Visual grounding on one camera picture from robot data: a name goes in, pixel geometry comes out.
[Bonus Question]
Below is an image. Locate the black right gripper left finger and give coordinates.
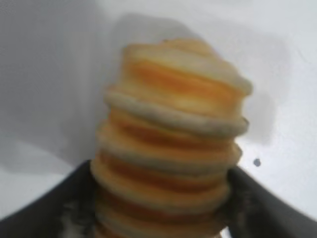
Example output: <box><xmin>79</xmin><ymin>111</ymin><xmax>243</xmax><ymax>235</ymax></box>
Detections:
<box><xmin>0</xmin><ymin>160</ymin><xmax>99</xmax><ymax>238</ymax></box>

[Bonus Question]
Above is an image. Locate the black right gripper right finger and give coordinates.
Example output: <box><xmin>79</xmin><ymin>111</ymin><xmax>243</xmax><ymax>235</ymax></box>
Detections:
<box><xmin>226</xmin><ymin>166</ymin><xmax>317</xmax><ymax>238</ymax></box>

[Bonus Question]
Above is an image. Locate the long striped bread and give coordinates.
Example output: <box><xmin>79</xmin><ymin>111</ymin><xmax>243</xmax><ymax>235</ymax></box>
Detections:
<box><xmin>89</xmin><ymin>38</ymin><xmax>254</xmax><ymax>238</ymax></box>

